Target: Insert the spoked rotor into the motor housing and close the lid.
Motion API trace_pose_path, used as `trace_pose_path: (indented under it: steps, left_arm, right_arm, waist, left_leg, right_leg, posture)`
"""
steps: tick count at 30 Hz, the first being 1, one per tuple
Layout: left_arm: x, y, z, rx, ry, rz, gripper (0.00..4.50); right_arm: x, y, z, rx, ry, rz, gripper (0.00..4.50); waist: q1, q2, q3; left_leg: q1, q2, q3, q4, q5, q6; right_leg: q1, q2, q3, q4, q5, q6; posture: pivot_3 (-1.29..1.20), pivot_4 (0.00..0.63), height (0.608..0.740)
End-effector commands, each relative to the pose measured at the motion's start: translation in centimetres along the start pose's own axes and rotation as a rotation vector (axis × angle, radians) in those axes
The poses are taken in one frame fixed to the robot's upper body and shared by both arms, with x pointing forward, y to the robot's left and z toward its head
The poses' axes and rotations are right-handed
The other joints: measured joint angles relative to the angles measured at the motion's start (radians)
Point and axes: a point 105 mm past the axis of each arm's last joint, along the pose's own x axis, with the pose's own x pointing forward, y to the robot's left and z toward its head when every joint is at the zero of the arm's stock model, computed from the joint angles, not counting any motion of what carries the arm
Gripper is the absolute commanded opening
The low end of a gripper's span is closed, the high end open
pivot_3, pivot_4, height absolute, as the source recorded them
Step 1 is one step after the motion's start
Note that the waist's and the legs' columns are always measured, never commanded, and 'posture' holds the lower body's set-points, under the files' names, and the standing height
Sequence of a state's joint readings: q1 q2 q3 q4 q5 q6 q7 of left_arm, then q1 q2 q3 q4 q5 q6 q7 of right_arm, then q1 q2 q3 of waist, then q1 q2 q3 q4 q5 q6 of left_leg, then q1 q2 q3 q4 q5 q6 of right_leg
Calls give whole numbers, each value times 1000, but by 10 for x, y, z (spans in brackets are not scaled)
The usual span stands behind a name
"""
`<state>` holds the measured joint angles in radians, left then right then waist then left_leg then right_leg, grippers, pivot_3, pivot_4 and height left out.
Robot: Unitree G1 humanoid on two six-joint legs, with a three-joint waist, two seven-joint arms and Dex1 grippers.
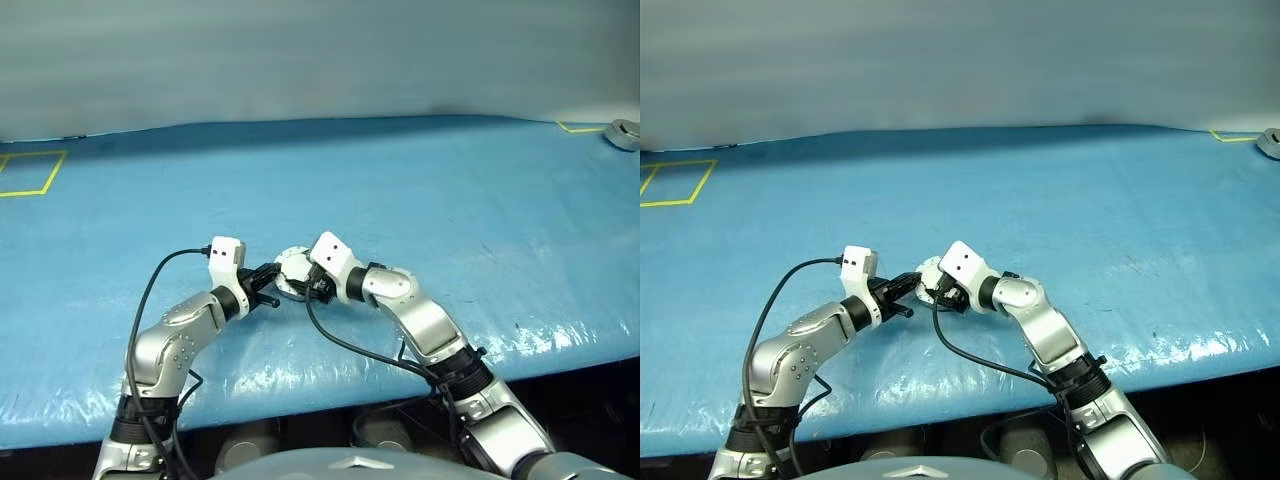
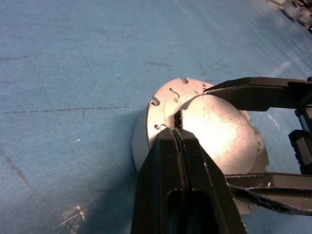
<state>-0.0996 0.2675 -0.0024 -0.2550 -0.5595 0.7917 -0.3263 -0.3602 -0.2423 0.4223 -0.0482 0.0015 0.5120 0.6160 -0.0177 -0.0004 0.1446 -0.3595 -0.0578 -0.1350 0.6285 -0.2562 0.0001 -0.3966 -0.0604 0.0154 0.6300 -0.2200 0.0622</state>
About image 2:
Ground silver motor housing copper windings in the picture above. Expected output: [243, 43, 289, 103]
[131, 107, 259, 215]

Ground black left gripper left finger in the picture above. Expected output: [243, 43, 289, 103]
[131, 127, 186, 234]

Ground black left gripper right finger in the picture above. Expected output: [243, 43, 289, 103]
[175, 127, 247, 234]

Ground blue table cover sheet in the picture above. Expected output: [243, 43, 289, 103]
[0, 0, 312, 234]

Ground spare silver motor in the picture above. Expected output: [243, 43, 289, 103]
[282, 0, 303, 22]

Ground silver hinged motor lid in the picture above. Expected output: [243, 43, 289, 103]
[145, 77, 270, 176]

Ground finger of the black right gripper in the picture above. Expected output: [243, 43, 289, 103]
[223, 171, 312, 217]
[203, 77, 312, 113]

